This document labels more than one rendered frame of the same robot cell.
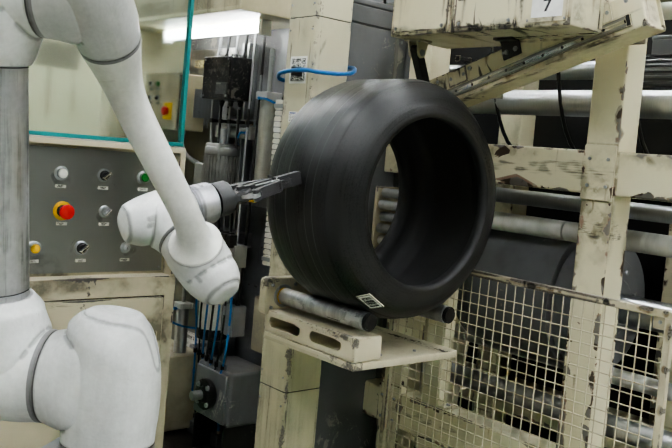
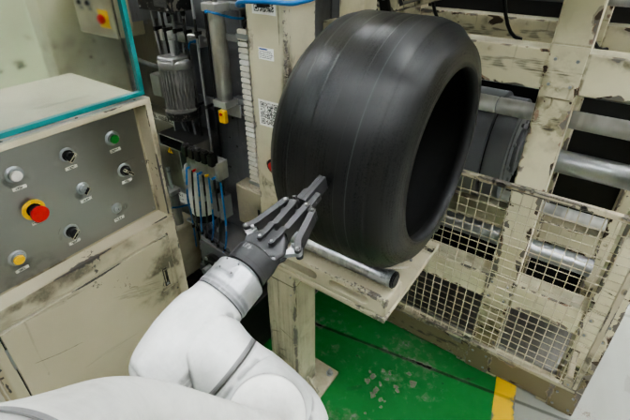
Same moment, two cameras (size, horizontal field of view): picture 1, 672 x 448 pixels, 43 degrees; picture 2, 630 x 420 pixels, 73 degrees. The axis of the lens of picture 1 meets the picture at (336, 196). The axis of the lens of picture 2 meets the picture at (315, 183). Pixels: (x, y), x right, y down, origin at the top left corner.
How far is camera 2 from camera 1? 1.34 m
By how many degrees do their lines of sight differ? 31
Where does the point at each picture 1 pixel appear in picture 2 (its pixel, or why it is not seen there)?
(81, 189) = (46, 179)
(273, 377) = (279, 275)
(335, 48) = not seen: outside the picture
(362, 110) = (396, 92)
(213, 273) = not seen: outside the picture
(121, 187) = (91, 157)
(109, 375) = not seen: outside the picture
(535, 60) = not seen: outside the picture
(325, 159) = (358, 164)
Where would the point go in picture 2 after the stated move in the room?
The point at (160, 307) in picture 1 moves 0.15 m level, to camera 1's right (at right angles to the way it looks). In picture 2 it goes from (167, 244) to (216, 236)
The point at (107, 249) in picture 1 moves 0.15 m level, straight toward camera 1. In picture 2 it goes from (98, 218) to (105, 249)
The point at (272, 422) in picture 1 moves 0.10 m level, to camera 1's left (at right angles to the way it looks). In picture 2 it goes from (284, 303) to (255, 307)
